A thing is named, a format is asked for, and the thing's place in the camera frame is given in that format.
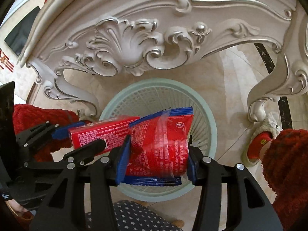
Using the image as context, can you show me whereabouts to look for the red printed carton box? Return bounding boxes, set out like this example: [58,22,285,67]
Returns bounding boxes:
[68,115,140,150]

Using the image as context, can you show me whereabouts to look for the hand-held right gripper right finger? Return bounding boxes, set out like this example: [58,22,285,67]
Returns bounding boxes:
[188,136,283,231]

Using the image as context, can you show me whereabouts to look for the person's left hand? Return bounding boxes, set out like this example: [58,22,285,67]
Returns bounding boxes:
[6,199,31,219]

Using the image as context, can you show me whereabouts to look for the red snack packet blue edges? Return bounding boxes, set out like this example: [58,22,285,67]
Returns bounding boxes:
[125,106,194,187]

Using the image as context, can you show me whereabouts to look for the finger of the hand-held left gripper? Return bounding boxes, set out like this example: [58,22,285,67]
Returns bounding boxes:
[16,121,86,150]
[24,139,106,170]

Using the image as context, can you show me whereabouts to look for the pale green plastic wastebasket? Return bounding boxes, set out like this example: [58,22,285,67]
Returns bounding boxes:
[99,78,218,201]

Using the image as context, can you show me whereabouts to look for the red white fuzzy slipper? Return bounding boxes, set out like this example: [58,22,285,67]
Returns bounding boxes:
[242,120,282,166]

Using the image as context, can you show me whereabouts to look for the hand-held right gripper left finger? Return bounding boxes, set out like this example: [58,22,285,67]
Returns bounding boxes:
[29,135,132,231]

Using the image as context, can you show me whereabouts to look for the star patterned dark cushion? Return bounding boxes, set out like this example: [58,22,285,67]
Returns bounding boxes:
[84,200,180,231]

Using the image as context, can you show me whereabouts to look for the black wall television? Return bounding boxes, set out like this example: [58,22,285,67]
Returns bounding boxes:
[4,5,41,56]

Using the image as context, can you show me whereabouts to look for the crumpled clear plastic wrapper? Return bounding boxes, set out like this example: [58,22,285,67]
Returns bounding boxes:
[267,111,282,128]

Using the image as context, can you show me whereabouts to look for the ornate white table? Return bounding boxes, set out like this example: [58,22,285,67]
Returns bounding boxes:
[18,0,308,123]

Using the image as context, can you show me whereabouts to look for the red wall decoration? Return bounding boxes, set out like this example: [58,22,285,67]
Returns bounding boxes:
[0,48,15,73]

